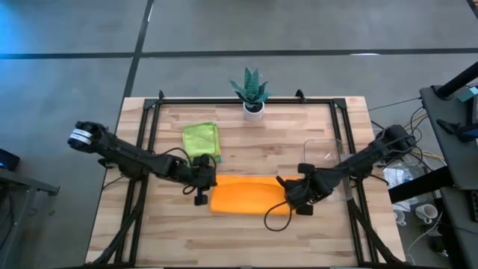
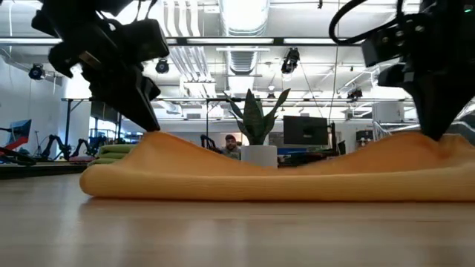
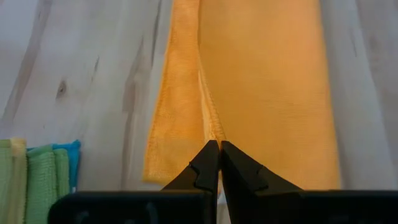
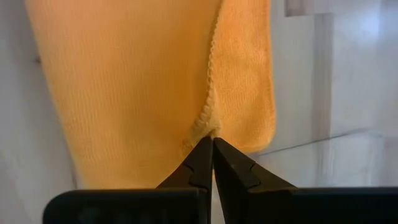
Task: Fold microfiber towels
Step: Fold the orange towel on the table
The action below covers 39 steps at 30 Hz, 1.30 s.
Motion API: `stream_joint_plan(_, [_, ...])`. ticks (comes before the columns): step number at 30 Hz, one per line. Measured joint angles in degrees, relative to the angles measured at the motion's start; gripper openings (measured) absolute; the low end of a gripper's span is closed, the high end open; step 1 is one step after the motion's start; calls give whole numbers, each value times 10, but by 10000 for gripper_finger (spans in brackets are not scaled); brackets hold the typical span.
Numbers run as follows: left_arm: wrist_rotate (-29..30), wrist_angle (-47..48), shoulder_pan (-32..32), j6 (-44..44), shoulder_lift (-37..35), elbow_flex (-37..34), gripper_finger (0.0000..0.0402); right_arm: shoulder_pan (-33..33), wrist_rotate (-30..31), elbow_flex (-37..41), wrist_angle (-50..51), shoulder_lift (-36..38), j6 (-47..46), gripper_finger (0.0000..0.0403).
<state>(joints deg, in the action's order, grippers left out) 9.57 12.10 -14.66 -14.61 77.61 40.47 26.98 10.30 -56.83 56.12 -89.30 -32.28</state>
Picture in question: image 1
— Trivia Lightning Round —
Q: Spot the black left camera cable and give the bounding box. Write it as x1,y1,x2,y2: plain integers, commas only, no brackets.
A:
149,146,217,196

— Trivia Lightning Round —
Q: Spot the clear plastic bag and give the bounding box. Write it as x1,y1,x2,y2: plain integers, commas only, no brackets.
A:
382,164,416,190

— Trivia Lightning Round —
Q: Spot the clear plastic bin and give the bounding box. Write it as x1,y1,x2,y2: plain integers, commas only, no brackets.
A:
302,137,355,205

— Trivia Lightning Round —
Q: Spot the orange microfiber towel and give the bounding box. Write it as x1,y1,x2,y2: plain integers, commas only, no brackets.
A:
209,174,302,217

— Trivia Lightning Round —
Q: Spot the black floor beam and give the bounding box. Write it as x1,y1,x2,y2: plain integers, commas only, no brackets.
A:
388,166,459,205

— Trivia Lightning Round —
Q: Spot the black box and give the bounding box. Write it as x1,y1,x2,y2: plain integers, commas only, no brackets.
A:
0,148,22,173

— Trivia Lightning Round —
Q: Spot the white plant pot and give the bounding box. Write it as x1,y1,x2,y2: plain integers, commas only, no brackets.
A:
242,100,266,123

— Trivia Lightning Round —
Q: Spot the black desk device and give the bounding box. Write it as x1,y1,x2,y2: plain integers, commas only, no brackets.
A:
436,118,478,143

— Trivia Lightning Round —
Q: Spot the teal object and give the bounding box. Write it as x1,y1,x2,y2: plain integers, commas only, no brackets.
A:
458,86,478,104

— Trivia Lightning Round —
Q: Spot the grey side desk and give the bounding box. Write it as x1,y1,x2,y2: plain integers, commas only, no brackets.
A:
0,167,60,197

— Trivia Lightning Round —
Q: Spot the lime microfiber towel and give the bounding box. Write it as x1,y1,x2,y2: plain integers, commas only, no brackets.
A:
181,121,220,164

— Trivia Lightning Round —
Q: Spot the green snake plant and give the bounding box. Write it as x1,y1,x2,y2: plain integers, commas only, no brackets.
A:
229,67,273,106

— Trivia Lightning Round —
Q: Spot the dark grey desk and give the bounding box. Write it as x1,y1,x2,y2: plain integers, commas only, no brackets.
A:
420,84,478,191

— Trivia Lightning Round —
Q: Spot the black right camera cable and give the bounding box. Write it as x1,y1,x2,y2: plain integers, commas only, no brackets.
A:
263,200,293,232

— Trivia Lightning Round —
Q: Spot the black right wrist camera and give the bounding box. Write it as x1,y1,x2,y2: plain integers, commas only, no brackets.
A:
294,203,314,217

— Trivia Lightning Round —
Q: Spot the black pole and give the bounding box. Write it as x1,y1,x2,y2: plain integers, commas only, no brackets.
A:
435,61,478,100

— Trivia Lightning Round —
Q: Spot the white mug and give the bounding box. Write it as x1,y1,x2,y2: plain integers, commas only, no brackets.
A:
393,208,409,227
415,203,439,225

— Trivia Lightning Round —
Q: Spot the black camera cable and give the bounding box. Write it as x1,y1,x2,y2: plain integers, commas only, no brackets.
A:
149,146,217,196
263,200,293,232

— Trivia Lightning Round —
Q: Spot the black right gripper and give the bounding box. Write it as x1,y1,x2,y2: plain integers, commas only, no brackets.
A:
275,162,329,210

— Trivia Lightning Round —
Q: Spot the black aluminium rig frame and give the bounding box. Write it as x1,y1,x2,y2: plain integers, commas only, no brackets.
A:
84,88,408,269

